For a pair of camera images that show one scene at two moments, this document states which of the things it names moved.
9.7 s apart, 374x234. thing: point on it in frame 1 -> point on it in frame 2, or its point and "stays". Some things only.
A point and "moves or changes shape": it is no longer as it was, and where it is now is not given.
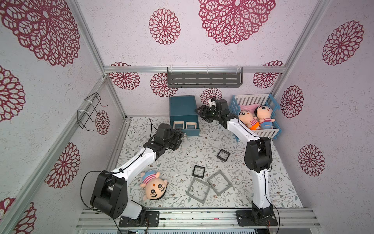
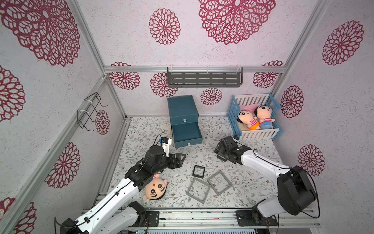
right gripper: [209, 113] -> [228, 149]
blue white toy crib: [258, 111] stays
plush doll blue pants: [264, 114] stays
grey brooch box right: [219, 182] stays
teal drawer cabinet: [182, 115] moves or changes shape
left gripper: [177, 134] -> [178, 163]
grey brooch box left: [198, 190] stays
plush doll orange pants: [248, 120] stays
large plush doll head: [155, 187] stays
